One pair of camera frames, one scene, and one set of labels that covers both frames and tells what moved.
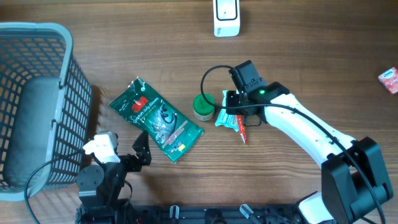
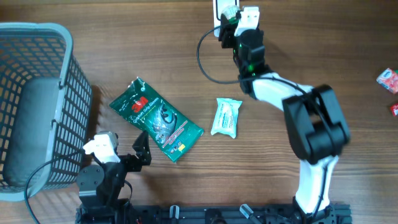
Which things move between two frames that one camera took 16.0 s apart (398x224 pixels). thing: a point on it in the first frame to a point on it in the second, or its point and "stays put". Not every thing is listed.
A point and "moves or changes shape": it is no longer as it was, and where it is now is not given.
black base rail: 194,214 stays put
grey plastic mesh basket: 45,108 stays put
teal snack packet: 224,119 moves or changes shape
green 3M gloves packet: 170,129 stays put
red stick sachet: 242,129 to 394,109
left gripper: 143,153 stays put
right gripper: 231,95 to 226,30
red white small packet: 389,79 stays put
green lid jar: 203,109 to 230,12
